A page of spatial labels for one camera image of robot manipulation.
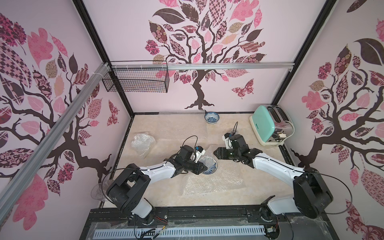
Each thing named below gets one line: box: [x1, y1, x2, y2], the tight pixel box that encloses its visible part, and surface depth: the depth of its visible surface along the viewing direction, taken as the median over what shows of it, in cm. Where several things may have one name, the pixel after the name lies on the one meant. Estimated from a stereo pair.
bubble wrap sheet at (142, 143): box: [131, 133, 156, 159], surface depth 96 cm
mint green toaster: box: [249, 104, 294, 146], surface depth 98 cm
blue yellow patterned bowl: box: [198, 156, 218, 175], surface depth 89 cm
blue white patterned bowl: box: [204, 111, 220, 124], surface depth 116 cm
